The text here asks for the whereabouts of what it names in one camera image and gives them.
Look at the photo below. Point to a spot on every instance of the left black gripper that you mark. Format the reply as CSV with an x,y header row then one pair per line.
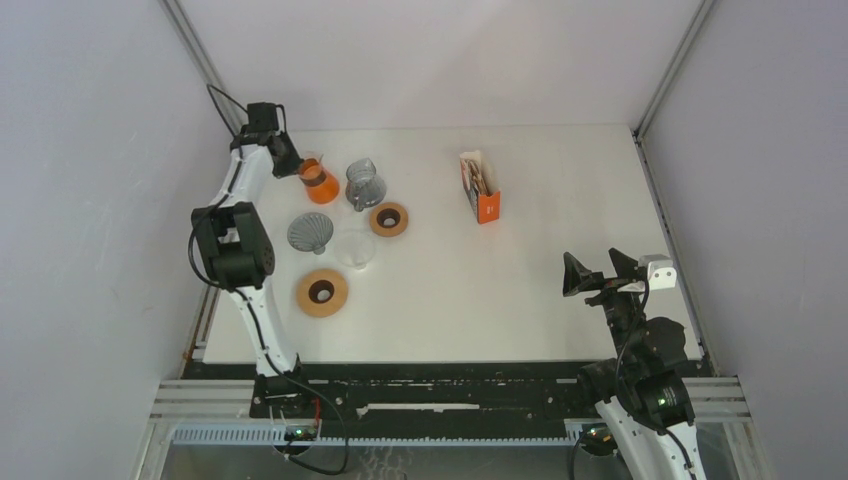
x,y
292,165

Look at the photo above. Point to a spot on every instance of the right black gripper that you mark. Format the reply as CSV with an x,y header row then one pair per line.
x,y
577,277

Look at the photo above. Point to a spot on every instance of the orange glass carafe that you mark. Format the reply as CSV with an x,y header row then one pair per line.
x,y
321,186

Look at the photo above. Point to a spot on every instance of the clear glass dripper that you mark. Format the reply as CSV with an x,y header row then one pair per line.
x,y
354,249

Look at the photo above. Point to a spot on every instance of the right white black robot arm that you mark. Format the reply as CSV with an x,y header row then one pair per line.
x,y
647,416

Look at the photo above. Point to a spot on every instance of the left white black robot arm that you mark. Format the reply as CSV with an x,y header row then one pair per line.
x,y
230,249

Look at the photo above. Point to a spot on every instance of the grey ribbed dripper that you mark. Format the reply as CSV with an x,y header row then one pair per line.
x,y
310,232

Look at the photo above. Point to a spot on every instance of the orange coffee filter box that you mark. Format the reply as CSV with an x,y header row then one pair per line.
x,y
480,185

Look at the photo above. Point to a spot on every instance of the grey glass carafe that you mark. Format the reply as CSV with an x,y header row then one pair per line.
x,y
365,188

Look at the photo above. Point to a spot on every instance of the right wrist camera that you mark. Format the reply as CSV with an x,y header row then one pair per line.
x,y
660,272

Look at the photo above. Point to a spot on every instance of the black mounting base plate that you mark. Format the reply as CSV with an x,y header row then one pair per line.
x,y
462,401

